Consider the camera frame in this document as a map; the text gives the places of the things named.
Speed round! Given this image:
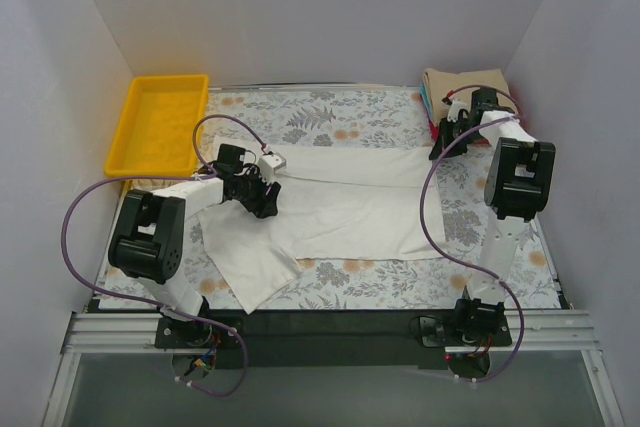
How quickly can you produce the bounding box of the beige folded t shirt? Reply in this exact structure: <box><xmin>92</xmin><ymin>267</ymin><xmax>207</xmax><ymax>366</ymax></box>
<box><xmin>422</xmin><ymin>68</ymin><xmax>509</xmax><ymax>124</ymax></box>

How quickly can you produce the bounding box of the floral patterned table mat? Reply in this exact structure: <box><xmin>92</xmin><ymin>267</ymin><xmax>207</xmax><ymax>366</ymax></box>
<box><xmin>201</xmin><ymin>88</ymin><xmax>491</xmax><ymax>309</ymax></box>

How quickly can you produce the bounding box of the pink folded t shirt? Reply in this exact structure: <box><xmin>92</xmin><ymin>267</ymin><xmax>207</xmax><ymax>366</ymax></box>
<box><xmin>428</xmin><ymin>120</ymin><xmax>440</xmax><ymax>142</ymax></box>

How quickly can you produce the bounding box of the teal folded t shirt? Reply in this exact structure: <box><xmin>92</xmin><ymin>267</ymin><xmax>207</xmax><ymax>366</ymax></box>
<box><xmin>420</xmin><ymin>82</ymin><xmax>434</xmax><ymax>123</ymax></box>

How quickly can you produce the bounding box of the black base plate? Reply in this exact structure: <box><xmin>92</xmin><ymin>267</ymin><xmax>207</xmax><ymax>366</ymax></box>
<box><xmin>154</xmin><ymin>309</ymin><xmax>516</xmax><ymax>370</ymax></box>

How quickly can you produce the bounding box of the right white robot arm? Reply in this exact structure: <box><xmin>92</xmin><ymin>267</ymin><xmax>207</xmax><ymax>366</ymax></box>
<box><xmin>430</xmin><ymin>84</ymin><xmax>556</xmax><ymax>345</ymax></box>

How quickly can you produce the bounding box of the white t shirt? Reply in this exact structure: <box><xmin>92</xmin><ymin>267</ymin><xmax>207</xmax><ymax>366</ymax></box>
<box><xmin>197</xmin><ymin>146</ymin><xmax>446</xmax><ymax>313</ymax></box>

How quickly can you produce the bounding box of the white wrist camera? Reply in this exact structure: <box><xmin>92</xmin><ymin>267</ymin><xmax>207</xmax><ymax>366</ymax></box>
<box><xmin>257</xmin><ymin>151</ymin><xmax>286</xmax><ymax>185</ymax></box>
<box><xmin>442</xmin><ymin>96</ymin><xmax>470</xmax><ymax>123</ymax></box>

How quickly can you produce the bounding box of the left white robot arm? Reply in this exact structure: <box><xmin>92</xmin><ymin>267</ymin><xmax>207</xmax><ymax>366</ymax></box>
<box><xmin>108</xmin><ymin>144</ymin><xmax>286</xmax><ymax>347</ymax></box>

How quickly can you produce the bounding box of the yellow plastic bin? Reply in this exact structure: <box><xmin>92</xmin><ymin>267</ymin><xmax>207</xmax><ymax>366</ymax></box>
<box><xmin>104</xmin><ymin>74</ymin><xmax>209</xmax><ymax>177</ymax></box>

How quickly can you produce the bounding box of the aluminium frame rail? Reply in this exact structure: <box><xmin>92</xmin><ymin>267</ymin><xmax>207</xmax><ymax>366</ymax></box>
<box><xmin>42</xmin><ymin>309</ymin><xmax>624</xmax><ymax>426</ymax></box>

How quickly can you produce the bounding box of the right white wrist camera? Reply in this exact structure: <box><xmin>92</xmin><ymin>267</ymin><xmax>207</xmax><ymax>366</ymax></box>
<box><xmin>442</xmin><ymin>96</ymin><xmax>470</xmax><ymax>123</ymax></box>

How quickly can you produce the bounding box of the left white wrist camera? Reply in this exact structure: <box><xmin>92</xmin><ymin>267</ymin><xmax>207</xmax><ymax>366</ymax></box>
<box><xmin>257</xmin><ymin>151</ymin><xmax>286</xmax><ymax>185</ymax></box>

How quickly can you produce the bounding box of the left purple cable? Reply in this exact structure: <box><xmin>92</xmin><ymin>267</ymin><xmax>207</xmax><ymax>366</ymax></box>
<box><xmin>62</xmin><ymin>115</ymin><xmax>250</xmax><ymax>397</ymax></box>

